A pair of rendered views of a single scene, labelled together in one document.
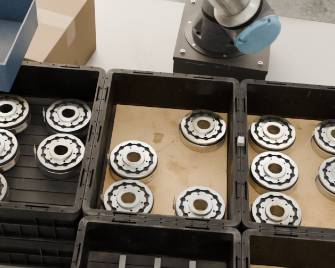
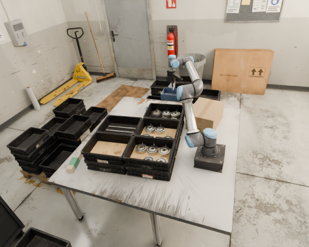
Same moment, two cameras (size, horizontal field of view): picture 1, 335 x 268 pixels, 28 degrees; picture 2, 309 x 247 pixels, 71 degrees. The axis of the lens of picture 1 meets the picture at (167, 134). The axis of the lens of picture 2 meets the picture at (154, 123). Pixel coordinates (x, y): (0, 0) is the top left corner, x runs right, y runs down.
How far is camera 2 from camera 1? 2.12 m
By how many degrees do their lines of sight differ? 74
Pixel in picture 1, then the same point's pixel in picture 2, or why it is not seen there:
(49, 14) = (202, 114)
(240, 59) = (198, 154)
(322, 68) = (207, 185)
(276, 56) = (212, 173)
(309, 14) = not seen: outside the picture
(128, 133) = (169, 131)
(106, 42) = not seen: hidden behind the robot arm
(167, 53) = not seen: hidden behind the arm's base
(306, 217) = (140, 155)
